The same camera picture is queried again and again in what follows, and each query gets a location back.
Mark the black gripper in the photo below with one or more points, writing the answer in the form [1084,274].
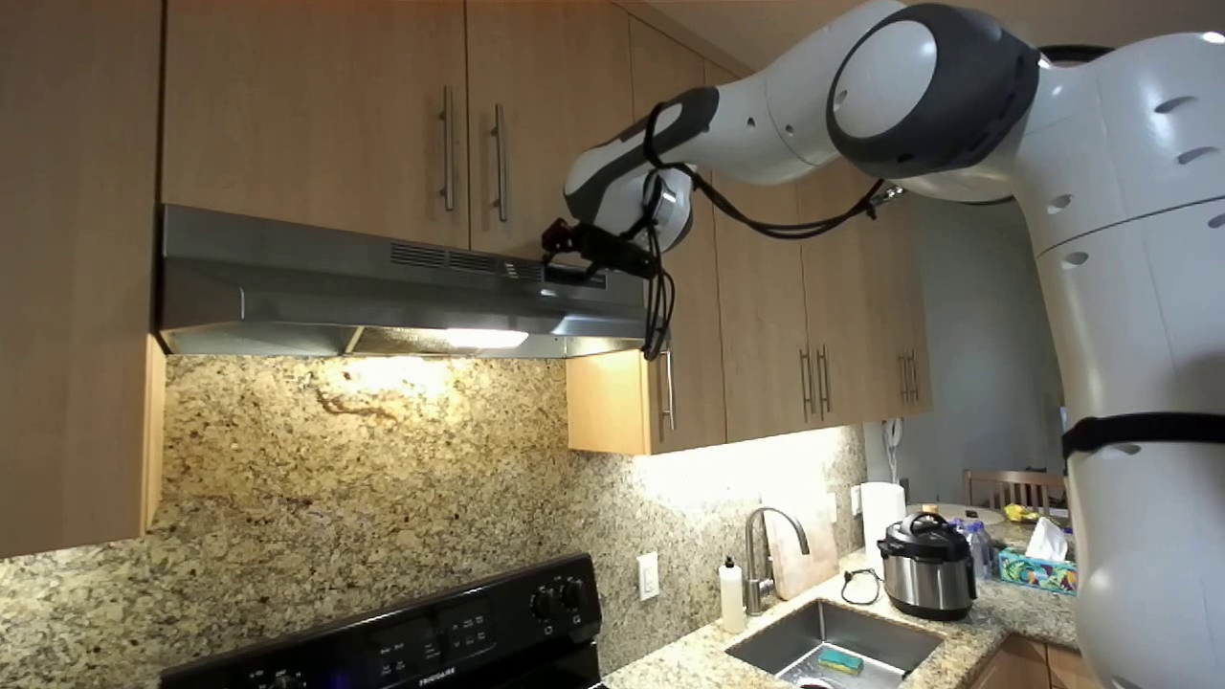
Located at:
[591,244]

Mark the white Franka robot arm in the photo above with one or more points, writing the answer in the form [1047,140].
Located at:
[1150,253]

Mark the black stove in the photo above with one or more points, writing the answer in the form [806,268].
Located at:
[446,634]

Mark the range hood light panel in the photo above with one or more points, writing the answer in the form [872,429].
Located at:
[461,338]

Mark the stainless steel range hood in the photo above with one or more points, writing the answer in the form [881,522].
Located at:
[321,268]

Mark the steel kitchen faucet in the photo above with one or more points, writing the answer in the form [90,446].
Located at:
[759,560]

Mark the white soap bottle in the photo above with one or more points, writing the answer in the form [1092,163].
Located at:
[733,598]

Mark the white paper towel roll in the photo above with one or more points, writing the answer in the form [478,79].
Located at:
[881,517]

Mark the steel kitchen sink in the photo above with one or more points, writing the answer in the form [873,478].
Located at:
[829,634]

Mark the steel and black pressure cooker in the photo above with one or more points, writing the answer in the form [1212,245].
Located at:
[928,574]

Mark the large light wood cabinet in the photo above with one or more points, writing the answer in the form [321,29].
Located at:
[78,253]

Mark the blue green sponge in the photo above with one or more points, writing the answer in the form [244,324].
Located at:
[843,663]

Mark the clear plastic bottle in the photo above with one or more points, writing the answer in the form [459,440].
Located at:
[978,543]

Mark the wooden chair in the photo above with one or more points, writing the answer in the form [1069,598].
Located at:
[1016,487]

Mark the yellow fruit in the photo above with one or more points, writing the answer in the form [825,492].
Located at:
[1016,514]

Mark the teal tissue box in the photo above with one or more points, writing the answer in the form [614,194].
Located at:
[1034,566]

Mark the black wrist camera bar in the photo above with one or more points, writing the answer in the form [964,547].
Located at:
[632,253]

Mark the light wood wall cabinet row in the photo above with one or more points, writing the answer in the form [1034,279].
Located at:
[766,332]

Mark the white wall outlet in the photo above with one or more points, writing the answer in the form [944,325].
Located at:
[648,574]

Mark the white wall plug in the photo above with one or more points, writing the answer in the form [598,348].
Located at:
[893,435]

